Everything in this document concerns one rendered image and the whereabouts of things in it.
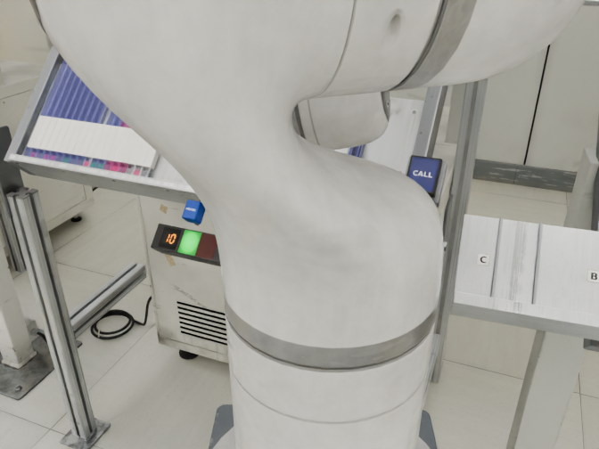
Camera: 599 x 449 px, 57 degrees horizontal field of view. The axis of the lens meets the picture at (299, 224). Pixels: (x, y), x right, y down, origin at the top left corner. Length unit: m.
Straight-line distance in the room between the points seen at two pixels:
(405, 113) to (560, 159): 2.00
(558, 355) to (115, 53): 0.81
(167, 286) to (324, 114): 1.10
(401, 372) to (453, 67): 0.15
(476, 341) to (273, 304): 1.50
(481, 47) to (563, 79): 2.43
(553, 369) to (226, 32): 0.82
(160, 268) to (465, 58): 1.25
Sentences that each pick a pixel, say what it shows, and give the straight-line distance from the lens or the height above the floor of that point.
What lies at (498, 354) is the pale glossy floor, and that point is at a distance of 1.71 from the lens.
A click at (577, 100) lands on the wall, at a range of 2.69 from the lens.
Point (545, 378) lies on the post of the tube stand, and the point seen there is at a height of 0.47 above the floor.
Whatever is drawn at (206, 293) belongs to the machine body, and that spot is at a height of 0.28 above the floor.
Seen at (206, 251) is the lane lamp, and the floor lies 0.65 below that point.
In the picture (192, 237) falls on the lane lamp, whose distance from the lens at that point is 0.84.
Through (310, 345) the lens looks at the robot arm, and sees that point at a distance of 0.26.
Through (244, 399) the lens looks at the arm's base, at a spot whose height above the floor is 0.84.
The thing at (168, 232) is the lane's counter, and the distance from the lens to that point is 0.86.
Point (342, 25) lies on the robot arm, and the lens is 0.20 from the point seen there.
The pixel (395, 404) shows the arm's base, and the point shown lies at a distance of 0.31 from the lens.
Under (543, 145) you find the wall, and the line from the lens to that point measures 2.75.
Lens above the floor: 1.07
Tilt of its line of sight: 28 degrees down
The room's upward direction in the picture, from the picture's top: straight up
